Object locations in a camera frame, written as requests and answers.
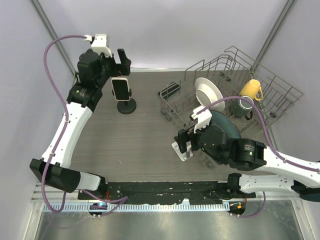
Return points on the dark green mug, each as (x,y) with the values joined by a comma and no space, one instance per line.
(240,107)

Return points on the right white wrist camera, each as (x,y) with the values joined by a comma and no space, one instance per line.
(202,118)

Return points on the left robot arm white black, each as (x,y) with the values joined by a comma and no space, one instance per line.
(53,168)

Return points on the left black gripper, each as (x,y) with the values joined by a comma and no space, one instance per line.
(123,68)

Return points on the white plate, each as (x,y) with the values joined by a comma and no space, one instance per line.
(206,92)

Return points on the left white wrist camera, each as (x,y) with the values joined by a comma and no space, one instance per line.
(100,45)

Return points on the blue ceramic plate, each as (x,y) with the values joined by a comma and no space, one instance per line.
(221,123)

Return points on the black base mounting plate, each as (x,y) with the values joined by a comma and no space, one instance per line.
(170,193)

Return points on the white cased smartphone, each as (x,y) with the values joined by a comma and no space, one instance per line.
(120,88)

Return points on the yellow mug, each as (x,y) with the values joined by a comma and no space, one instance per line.
(253,90)

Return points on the silver phone stand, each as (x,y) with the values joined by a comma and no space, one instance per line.
(183,156)

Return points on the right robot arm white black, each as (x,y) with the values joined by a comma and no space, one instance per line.
(260,168)

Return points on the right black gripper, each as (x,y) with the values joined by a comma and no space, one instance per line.
(184,135)

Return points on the black round phone stand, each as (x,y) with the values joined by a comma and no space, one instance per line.
(128,106)

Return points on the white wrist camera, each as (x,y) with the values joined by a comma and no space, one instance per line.
(100,45)
(202,118)

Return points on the slotted cable duct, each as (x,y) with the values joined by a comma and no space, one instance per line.
(185,206)

